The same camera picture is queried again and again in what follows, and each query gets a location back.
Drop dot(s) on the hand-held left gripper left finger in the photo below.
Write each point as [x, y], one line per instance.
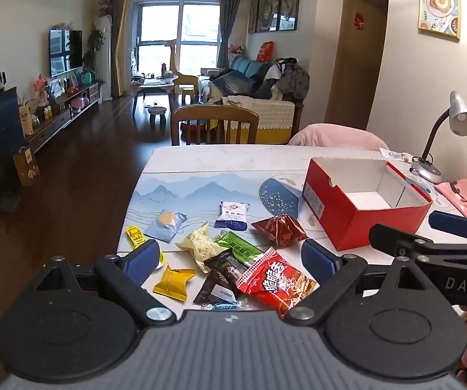
[142, 260]

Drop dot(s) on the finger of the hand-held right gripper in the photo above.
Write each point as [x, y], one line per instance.
[450, 221]
[392, 239]

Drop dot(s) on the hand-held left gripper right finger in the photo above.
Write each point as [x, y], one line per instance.
[318, 258]

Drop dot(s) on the red cardboard box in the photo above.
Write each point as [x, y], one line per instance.
[379, 223]

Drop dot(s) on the small yellow packet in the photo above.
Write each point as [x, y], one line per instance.
[134, 235]

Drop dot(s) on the gold foil packet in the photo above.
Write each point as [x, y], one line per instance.
[172, 282]

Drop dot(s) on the light blue cookie packet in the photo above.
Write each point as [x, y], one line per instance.
[166, 223]

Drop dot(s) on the red-brown foil packet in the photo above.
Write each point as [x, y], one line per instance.
[280, 229]

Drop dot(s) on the red snack packet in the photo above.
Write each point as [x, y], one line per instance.
[274, 280]

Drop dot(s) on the pale yellow packet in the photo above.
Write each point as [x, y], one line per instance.
[199, 245]

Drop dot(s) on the dark brown snack packet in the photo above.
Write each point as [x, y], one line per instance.
[215, 290]

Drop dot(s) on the green snack packet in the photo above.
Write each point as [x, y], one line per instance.
[239, 250]

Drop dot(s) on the black snack packet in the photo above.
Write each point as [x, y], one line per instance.
[227, 266]

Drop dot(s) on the blue candy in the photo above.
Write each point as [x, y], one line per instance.
[223, 305]

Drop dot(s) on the white and blue packet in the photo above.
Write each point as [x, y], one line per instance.
[232, 213]

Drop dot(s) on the pink packet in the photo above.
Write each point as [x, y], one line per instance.
[461, 197]

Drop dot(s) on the small printed packet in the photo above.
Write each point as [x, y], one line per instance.
[396, 156]

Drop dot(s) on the silver desk lamp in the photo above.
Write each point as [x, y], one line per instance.
[463, 118]

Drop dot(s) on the small round stool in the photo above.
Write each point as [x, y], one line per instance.
[157, 113]

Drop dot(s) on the brown paper bag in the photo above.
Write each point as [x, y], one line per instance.
[26, 166]

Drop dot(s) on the sofa with cream cover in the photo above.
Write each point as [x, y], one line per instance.
[266, 118]

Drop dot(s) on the television cabinet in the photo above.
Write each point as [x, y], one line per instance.
[61, 118]

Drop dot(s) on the wooden door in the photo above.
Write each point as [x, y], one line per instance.
[359, 69]

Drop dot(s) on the wooden coffee table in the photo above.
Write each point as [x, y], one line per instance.
[154, 85]

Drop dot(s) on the pile of clothes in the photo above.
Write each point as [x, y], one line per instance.
[294, 79]

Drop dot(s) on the wooden giraffe chair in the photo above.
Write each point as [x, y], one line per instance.
[184, 79]

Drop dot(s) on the white tower air conditioner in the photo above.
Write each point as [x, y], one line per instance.
[103, 61]

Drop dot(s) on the grey curtain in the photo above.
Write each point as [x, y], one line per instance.
[117, 44]
[227, 24]

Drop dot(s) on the green house plant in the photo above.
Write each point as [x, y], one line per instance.
[93, 48]

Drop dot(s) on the red door decoration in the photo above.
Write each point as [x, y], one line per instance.
[359, 21]

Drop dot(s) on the television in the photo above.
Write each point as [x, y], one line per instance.
[65, 53]

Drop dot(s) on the window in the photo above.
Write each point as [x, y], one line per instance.
[176, 36]

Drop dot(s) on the gold framed wall picture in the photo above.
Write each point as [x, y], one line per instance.
[439, 6]

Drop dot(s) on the dark framed wall picture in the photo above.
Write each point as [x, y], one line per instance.
[253, 15]
[269, 9]
[289, 5]

